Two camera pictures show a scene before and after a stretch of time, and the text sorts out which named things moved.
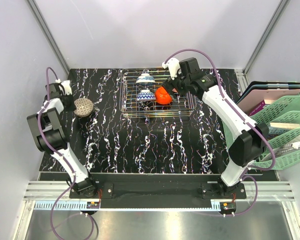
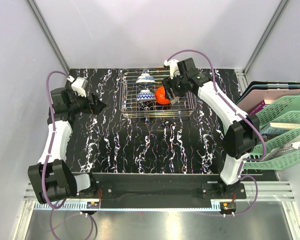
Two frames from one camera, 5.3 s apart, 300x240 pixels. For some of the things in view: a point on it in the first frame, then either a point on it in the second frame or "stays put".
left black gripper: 72,107 → 96,107
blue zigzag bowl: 145,95 stays put
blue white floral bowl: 145,77 stays put
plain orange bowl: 162,96 stays put
